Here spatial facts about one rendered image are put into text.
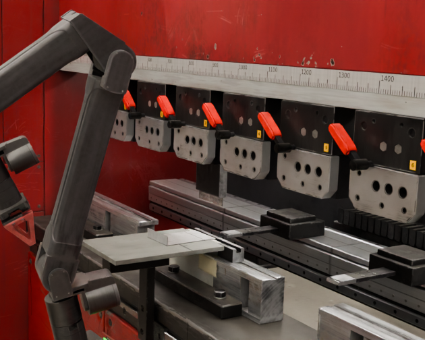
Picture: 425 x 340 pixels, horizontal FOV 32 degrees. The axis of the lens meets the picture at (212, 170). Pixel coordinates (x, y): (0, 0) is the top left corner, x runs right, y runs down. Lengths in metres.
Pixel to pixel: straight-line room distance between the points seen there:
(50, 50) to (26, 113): 1.20
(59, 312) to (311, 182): 0.50
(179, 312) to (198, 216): 0.66
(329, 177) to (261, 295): 0.34
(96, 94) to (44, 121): 1.19
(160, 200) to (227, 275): 0.83
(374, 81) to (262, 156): 0.33
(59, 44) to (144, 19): 0.71
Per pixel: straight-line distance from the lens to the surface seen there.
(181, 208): 2.32
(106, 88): 1.22
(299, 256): 1.86
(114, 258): 1.56
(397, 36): 1.21
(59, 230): 1.30
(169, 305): 1.66
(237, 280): 1.62
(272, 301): 1.58
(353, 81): 1.28
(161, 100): 1.74
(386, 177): 1.22
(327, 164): 1.32
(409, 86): 1.19
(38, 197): 2.47
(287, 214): 1.84
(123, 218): 2.08
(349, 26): 1.29
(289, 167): 1.41
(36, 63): 1.22
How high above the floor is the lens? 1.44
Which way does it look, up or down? 10 degrees down
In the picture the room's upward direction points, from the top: 2 degrees clockwise
